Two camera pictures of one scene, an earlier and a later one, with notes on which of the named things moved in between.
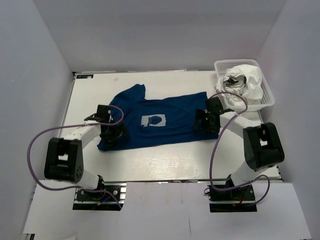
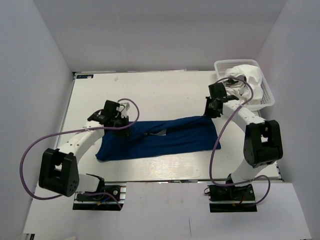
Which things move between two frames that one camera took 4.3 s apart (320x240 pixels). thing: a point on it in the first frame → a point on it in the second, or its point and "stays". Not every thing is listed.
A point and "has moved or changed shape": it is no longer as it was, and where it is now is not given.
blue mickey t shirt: x=156 y=119 has moved or changed shape
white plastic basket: x=268 y=99 stays
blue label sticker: x=84 y=76 stays
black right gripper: x=202 y=122 → x=210 y=111
